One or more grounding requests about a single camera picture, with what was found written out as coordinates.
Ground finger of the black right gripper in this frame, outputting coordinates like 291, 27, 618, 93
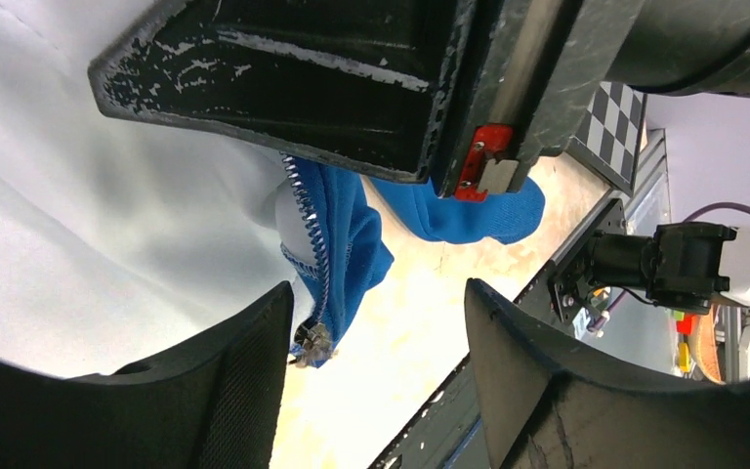
88, 1, 476, 183

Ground black white checkerboard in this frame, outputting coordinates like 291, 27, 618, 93
566, 82, 646, 195

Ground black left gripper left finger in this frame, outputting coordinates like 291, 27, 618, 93
0, 282, 293, 468

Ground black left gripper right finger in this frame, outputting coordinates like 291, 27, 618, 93
464, 277, 750, 469

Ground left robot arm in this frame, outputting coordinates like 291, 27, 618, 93
0, 223, 750, 468

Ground blue zip jacket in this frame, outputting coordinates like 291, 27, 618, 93
0, 1, 545, 377

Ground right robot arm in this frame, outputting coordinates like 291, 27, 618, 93
89, 1, 750, 197

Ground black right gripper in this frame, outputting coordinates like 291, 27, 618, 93
430, 1, 644, 197

